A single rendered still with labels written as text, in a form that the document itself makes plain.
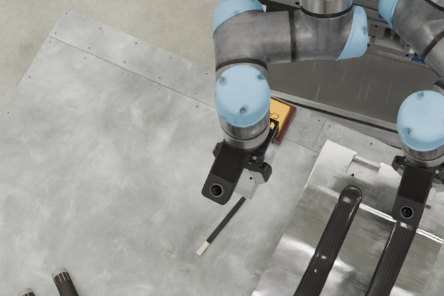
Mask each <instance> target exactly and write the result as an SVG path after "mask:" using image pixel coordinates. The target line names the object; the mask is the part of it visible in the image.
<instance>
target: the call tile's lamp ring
mask: <svg viewBox="0 0 444 296"><path fill-rule="evenodd" d="M271 99H273V100H276V101H278V102H280V103H282V104H285V105H287V106H289V107H290V109H291V111H290V113H289V115H288V117H287V119H286V121H285V124H284V126H283V128H282V130H281V132H280V134H279V136H278V137H276V140H277V141H280V140H281V138H282V136H283V134H284V132H285V130H286V128H287V126H288V123H289V121H290V119H291V117H292V115H293V113H294V111H295V109H296V107H294V106H292V105H290V104H287V103H285V102H282V101H280V100H278V99H275V98H273V97H271Z"/></svg>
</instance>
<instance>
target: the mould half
mask: <svg viewBox="0 0 444 296"><path fill-rule="evenodd" d="M356 153H357V152H355V151H353V150H351V149H348V148H346V147H344V146H341V145H339V144H337V143H334V142H332V141H330V140H326V143H325V144H324V147H323V148H322V151H321V153H320V155H319V157H318V160H317V162H316V164H315V166H314V168H313V171H312V172H311V175H310V176H309V179H308V181H307V184H306V186H305V188H304V190H303V192H302V194H301V197H300V198H299V201H298V203H297V205H296V207H295V209H294V212H293V214H292V216H291V219H290V220H289V223H288V224H287V227H286V229H285V231H284V233H283V235H282V237H281V240H280V242H279V244H278V246H277V248H276V250H275V251H274V253H273V255H272V257H271V259H270V261H269V263H268V265H267V266H266V269H265V270H264V273H263V274H262V277H261V278H260V280H259V282H258V284H257V286H256V288H255V290H254V292H253V294H252V296H293V294H294V292H295V291H296V289H297V287H298V285H299V283H300V281H301V279H302V277H303V275H304V273H305V270H306V269H307V266H308V265H309V262H310V261H311V258H312V256H313V254H314V252H315V250H316V247H317V245H318V243H319V241H320V238H321V236H322V234H323V232H324V230H325V228H326V225H327V223H328V221H329V218H330V216H331V214H332V212H333V210H334V207H335V205H336V202H337V201H338V198H339V196H340V193H341V191H343V190H344V188H345V187H347V186H357V187H358V188H359V189H360V190H361V192H362V201H361V203H360V206H359V208H358V210H357V213H356V215H355V217H354V219H353V221H352V224H351V226H350V229H349V231H348V233H347V235H346V237H345V239H344V242H343V244H342V247H341V249H340V251H339V253H338V255H337V258H336V260H335V263H334V265H333V267H332V269H331V271H330V274H329V276H328V279H327V280H326V283H325V284H324V287H323V289H322V291H321V293H320V296H365V293H366V291H367V288H368V286H369V283H370V281H371V278H372V276H373V274H374V271H375V269H376V267H377V264H378V262H379V260H380V257H381V254H382V253H383V250H384V248H385V245H386V243H387V241H388V239H389V236H390V233H391V231H392V228H393V227H394V224H395V222H396V220H395V219H393V218H392V216H391V213H392V209H393V206H394V202H395V199H396V195H397V191H398V187H399V186H400V181H401V178H402V177H401V175H399V174H398V173H397V172H396V171H394V169H393V168H392V167H391V166H388V165H385V164H383V163H381V164H380V166H381V168H380V170H379V173H378V175H377V177H376V179H375V181H374V184H373V185H372V184H370V183H368V182H365V181H363V180H360V179H358V178H356V177H354V176H352V175H349V174H347V173H346V171H347V169H348V167H349V165H350V163H351V161H352V158H353V156H354V155H356ZM418 225H419V226H418V229H417V231H416V234H415V235H414V238H413V241H412V244H411V245H410V248H409V250H408V253H407V255H406V257H405V260H404V263H403V265H402V267H401V269H400V272H399V274H398V277H397V279H396V281H395V284H394V286H393V289H392V291H391V293H390V296H422V293H423V290H424V288H425V286H426V283H427V280H428V278H429V275H430V273H431V271H432V268H433V265H434V264H435V261H436V259H437V256H438V254H439V251H440V249H441V246H442V244H443V241H444V192H438V193H437V195H436V197H435V200H434V202H433V205H432V206H431V208H430V209H427V208H425V209H424V212H423V215H422V218H421V220H420V222H419V224H418Z"/></svg>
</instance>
